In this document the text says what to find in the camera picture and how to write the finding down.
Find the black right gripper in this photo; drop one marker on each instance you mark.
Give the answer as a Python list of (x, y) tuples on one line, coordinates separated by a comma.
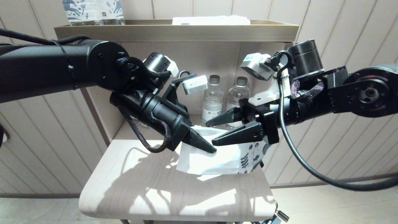
[(269, 124)]

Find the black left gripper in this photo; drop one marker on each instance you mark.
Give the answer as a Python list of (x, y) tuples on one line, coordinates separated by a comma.
[(180, 133)]

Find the white floral zip pouch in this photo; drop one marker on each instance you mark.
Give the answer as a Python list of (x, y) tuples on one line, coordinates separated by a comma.
[(211, 161)]

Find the clear water bottle grey cap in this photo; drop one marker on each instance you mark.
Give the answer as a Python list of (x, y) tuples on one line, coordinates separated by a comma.
[(238, 93), (212, 99)]

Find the white blue packet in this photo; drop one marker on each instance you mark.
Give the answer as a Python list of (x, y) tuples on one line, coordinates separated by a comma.
[(211, 21)]

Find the beige wooden shelf unit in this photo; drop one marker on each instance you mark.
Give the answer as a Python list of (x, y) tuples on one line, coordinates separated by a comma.
[(177, 33)]

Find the water bottle blue patterned label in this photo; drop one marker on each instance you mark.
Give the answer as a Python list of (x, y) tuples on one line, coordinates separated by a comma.
[(113, 11)]

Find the floral pouches on top shelf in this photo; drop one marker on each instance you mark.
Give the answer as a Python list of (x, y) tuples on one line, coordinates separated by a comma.
[(82, 11)]

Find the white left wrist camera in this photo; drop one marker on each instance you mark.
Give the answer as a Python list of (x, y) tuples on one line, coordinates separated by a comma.
[(195, 84)]

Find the white wall fixture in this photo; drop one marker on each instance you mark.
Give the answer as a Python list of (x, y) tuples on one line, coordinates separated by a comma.
[(4, 135)]

